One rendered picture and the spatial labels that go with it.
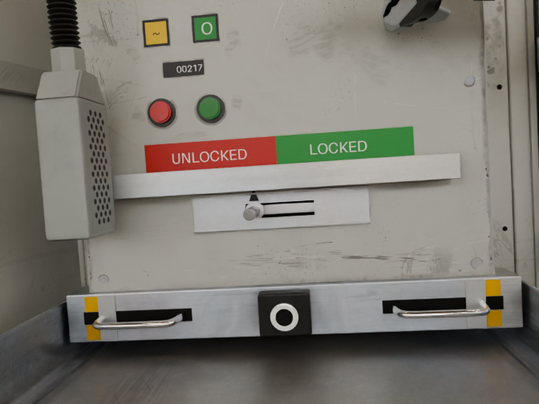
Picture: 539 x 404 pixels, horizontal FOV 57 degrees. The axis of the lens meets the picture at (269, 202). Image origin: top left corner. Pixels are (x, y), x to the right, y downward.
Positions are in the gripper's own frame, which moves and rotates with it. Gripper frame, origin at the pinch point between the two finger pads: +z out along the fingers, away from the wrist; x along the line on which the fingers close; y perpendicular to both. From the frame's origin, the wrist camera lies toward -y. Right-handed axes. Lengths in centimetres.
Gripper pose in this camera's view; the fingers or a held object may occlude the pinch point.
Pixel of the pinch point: (385, 19)
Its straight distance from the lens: 60.9
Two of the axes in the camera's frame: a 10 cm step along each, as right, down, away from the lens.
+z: -1.6, 2.2, 9.6
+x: -1.1, -9.7, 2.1
